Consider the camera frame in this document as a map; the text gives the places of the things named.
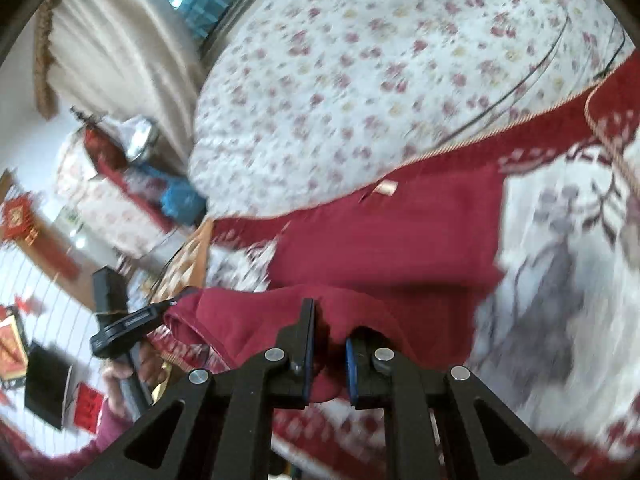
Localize dark red fleece garment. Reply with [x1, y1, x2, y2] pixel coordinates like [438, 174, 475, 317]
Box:
[162, 165, 506, 403]

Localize red paper decoration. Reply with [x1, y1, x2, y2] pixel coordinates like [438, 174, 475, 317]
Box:
[74, 384, 107, 432]

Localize person's left hand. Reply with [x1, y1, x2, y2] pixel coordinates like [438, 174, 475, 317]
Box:
[102, 344, 172, 417]

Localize floral covered furniture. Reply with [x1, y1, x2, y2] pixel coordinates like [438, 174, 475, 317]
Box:
[54, 129, 201, 262]

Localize red framed picture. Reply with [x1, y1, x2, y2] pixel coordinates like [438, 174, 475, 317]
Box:
[0, 304, 29, 387]

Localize beige curtain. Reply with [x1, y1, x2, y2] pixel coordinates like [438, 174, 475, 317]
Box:
[34, 0, 216, 171]

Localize silver metal pot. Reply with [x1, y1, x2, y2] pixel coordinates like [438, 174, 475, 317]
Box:
[121, 116, 160, 162]

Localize checkered wooden board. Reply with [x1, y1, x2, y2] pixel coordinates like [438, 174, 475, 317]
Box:
[154, 219, 215, 302]

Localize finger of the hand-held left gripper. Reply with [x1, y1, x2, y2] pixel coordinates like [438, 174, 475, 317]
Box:
[89, 286, 200, 360]

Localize blue bag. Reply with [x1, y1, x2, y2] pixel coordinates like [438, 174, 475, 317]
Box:
[159, 176, 209, 227]

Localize red wall ornament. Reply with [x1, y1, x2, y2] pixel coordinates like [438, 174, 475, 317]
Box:
[0, 196, 42, 247]

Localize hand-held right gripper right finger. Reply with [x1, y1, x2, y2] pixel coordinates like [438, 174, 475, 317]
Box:
[345, 327, 578, 480]

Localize floral print quilt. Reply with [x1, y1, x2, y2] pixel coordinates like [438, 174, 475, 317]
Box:
[190, 0, 636, 221]

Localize black flat box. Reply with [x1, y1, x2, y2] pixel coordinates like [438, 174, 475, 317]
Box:
[24, 341, 74, 432]

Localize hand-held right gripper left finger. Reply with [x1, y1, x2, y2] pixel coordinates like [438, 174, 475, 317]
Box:
[75, 297, 318, 480]

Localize red and white plush blanket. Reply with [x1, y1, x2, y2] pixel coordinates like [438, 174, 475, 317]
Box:
[145, 55, 640, 480]

